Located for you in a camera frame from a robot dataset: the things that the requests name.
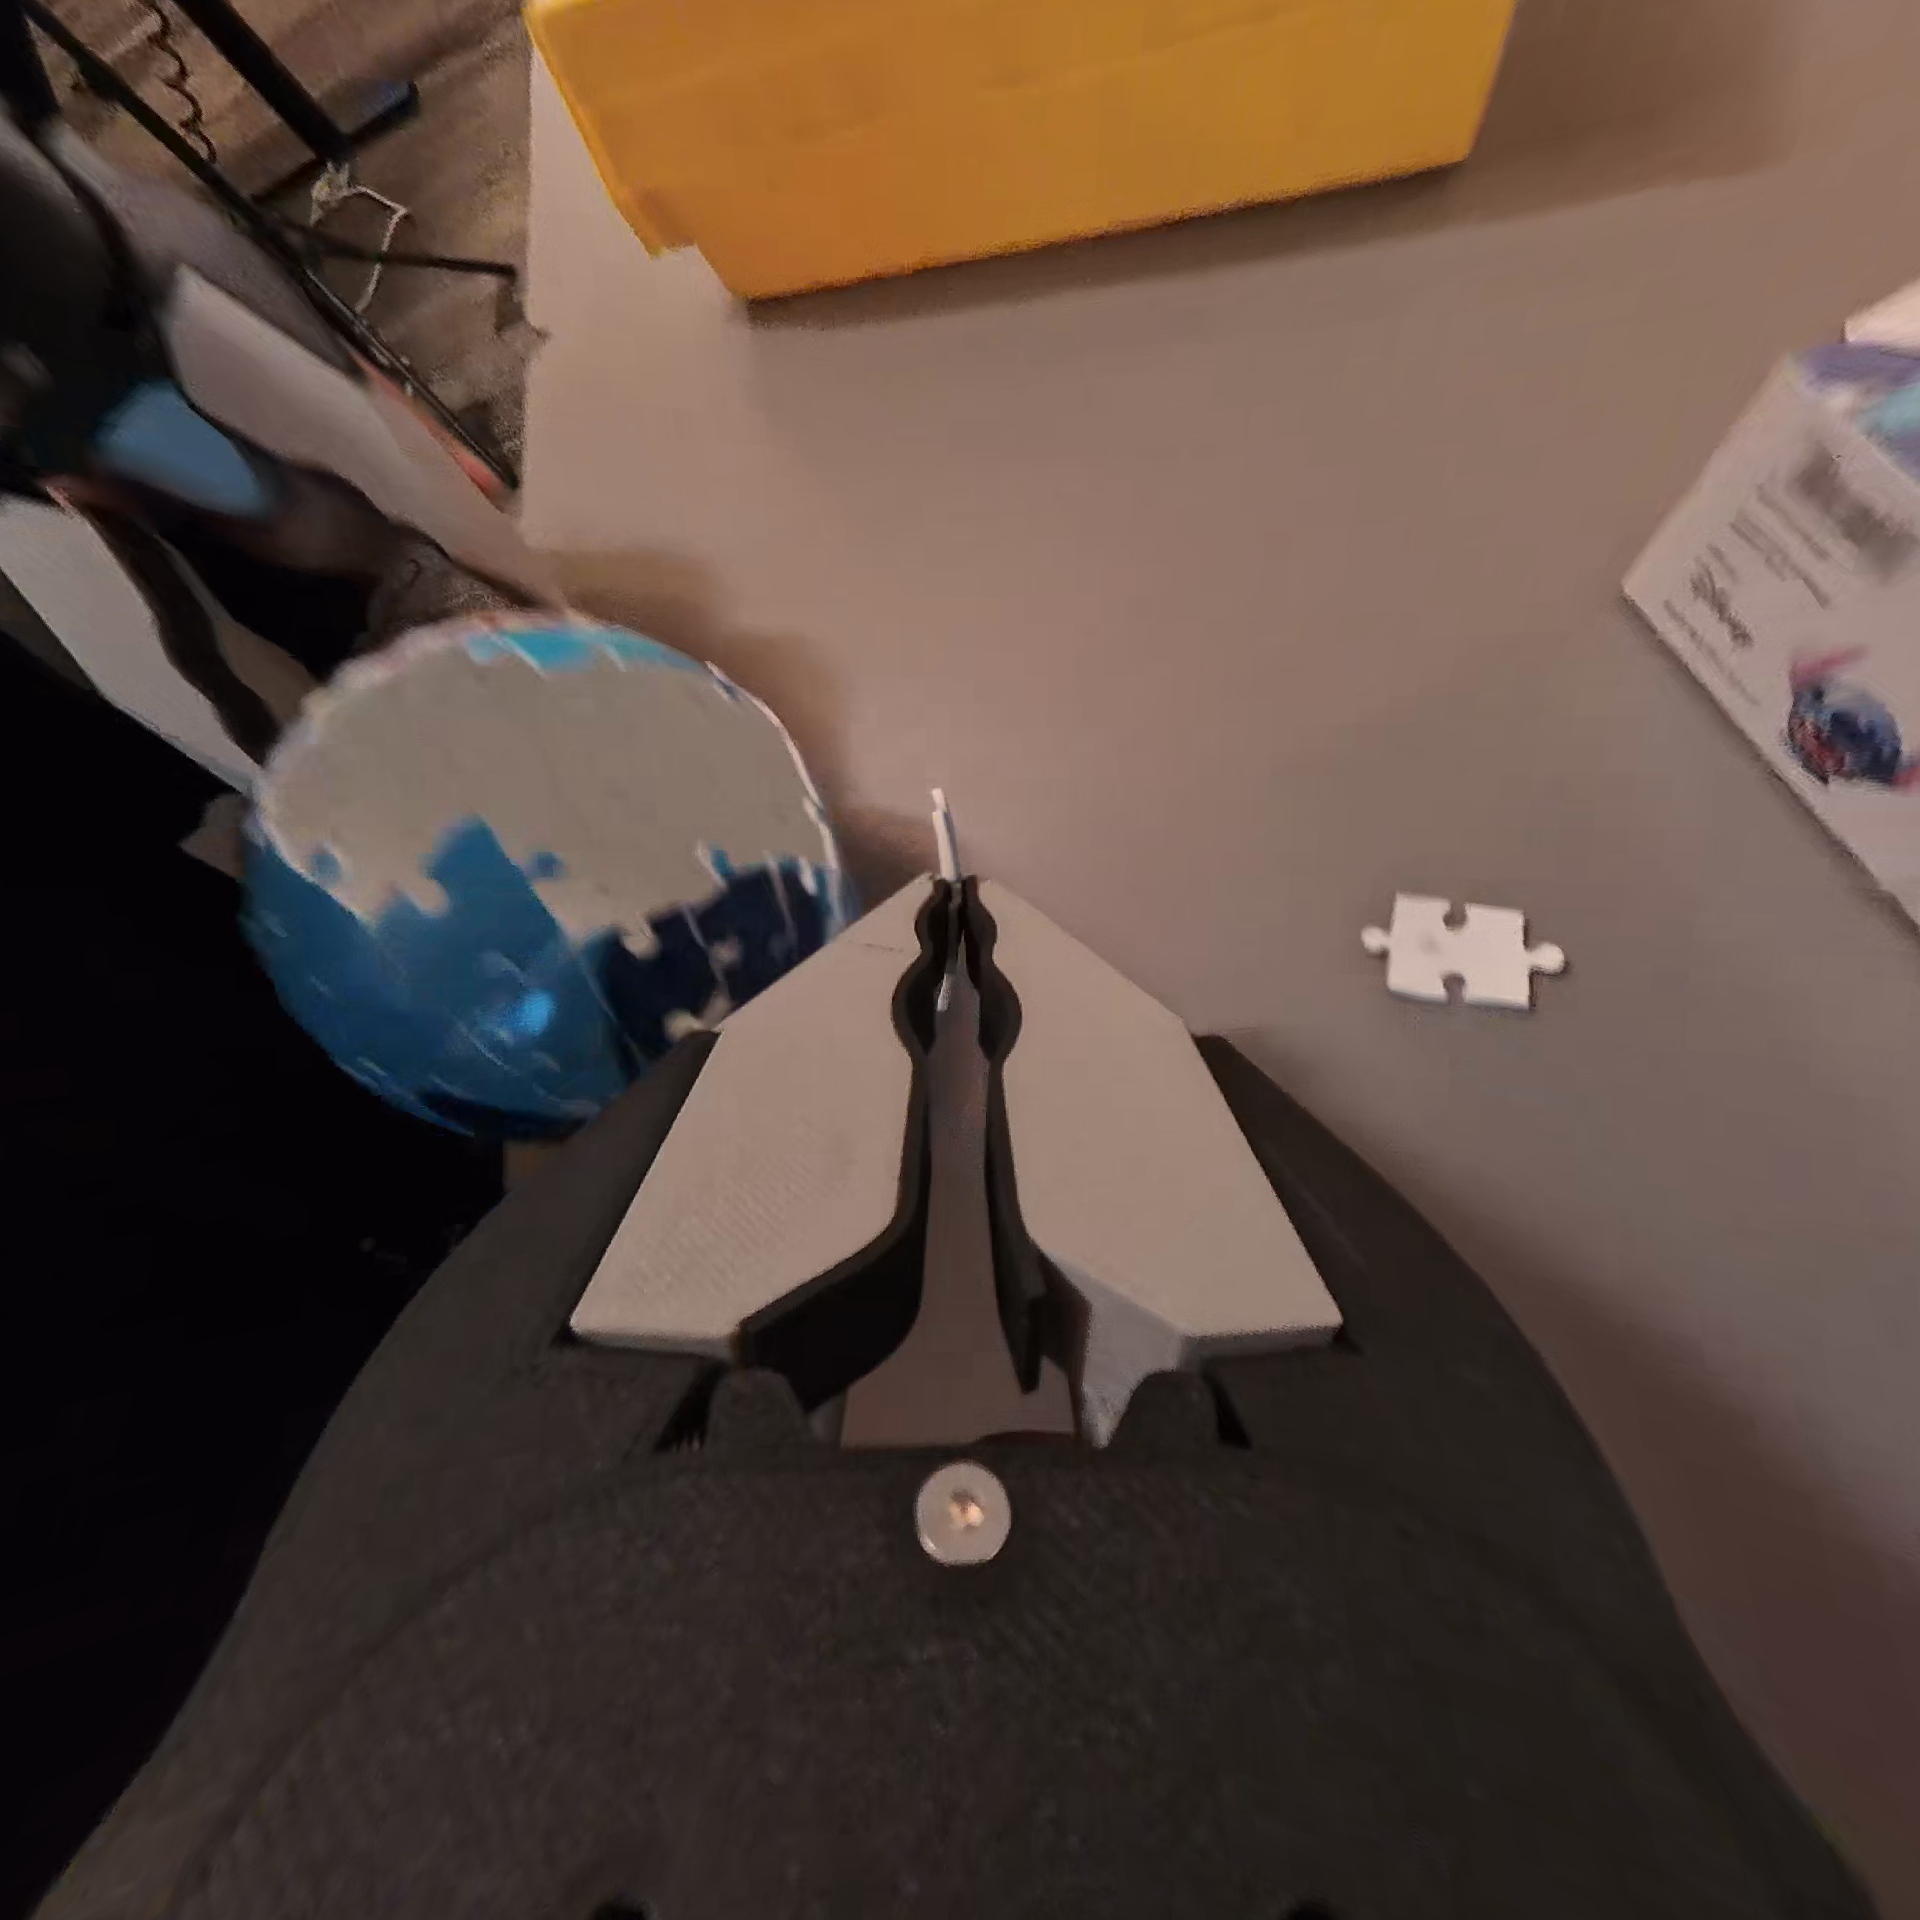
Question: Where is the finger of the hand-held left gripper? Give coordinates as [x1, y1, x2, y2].
[152, 268, 454, 513]
[0, 498, 268, 794]

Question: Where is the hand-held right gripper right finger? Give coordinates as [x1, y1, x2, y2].
[961, 874, 1347, 1451]

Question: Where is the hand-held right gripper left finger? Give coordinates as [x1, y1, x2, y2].
[568, 874, 951, 1415]

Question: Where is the white puzzle piece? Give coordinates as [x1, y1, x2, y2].
[928, 786, 964, 1021]
[1360, 892, 1567, 1010]

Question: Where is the blue puzzle ball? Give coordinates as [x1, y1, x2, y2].
[241, 615, 864, 1142]

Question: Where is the printed cardboard puzzle box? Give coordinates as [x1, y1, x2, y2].
[1620, 276, 1920, 940]

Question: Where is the yellow plastic bin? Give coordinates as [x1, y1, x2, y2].
[526, 0, 1520, 301]

